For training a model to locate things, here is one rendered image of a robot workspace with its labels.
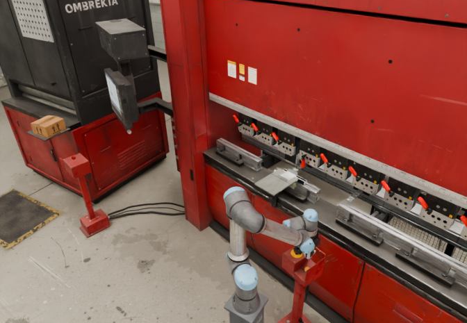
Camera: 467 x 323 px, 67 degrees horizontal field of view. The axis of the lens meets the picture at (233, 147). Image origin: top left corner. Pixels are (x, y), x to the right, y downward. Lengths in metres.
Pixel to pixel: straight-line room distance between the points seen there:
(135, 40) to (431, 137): 1.94
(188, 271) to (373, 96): 2.13
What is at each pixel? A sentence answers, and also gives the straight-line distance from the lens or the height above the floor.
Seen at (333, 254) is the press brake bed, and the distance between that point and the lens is 2.52.
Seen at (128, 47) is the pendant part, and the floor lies 1.84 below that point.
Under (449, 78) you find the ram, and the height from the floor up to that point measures 1.93.
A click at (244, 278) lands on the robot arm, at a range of 1.90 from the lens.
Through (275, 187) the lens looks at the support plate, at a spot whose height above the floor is 1.00.
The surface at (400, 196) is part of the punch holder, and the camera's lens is 2.14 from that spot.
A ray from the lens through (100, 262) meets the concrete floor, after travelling 3.55.
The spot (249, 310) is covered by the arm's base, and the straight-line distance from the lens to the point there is 2.05.
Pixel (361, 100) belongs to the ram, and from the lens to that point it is 2.03.
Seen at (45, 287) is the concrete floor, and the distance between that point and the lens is 3.55.
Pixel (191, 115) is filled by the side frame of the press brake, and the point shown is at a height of 1.26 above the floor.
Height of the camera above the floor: 2.47
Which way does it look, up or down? 30 degrees down
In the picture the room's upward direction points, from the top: 2 degrees counter-clockwise
